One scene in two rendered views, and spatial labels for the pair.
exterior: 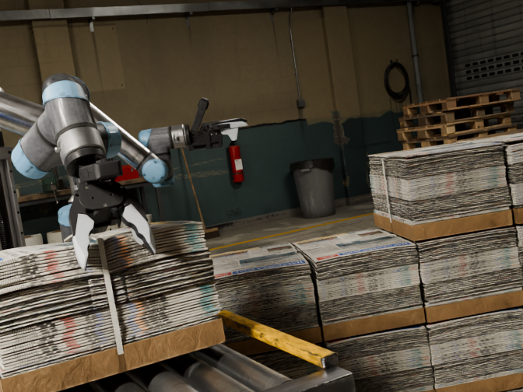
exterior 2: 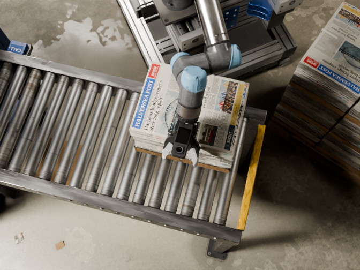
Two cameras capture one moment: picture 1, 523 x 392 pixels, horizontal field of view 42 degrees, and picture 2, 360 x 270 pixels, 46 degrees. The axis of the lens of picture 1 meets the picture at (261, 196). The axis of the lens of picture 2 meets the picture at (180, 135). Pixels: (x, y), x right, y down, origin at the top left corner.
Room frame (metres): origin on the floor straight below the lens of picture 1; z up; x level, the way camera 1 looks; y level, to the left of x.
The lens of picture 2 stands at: (0.79, -0.02, 2.41)
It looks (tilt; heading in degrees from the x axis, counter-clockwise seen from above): 72 degrees down; 44
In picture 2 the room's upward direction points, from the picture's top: 3 degrees counter-clockwise
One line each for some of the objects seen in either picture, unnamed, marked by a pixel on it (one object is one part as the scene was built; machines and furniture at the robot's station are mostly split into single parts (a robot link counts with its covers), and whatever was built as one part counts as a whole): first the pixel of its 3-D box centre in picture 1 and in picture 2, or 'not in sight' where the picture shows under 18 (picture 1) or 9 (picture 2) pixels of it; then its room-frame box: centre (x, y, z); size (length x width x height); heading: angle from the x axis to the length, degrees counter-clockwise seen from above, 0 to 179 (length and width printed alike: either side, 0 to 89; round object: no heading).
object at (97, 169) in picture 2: not in sight; (107, 139); (0.98, 0.57, 0.77); 0.47 x 0.05 x 0.05; 27
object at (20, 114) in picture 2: not in sight; (19, 118); (0.80, 0.91, 0.77); 0.47 x 0.05 x 0.05; 27
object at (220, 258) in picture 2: not in sight; (218, 248); (1.02, -0.06, 0.01); 0.14 x 0.13 x 0.01; 27
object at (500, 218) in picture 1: (437, 218); not in sight; (2.01, -0.51, 0.86); 0.38 x 0.29 x 0.04; 6
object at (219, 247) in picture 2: not in sight; (223, 244); (1.02, -0.06, 0.34); 0.06 x 0.06 x 0.68; 27
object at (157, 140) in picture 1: (156, 140); not in sight; (2.25, 0.32, 1.21); 0.11 x 0.08 x 0.09; 91
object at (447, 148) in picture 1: (430, 149); not in sight; (2.01, -0.52, 1.06); 0.37 x 0.29 x 0.01; 6
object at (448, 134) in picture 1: (462, 148); not in sight; (8.49, -2.58, 0.65); 1.33 x 0.94 x 1.30; 121
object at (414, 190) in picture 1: (433, 189); not in sight; (2.02, -0.51, 0.95); 0.38 x 0.29 x 0.23; 6
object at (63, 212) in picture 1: (79, 224); not in sight; (2.12, 0.58, 0.98); 0.13 x 0.12 x 0.14; 1
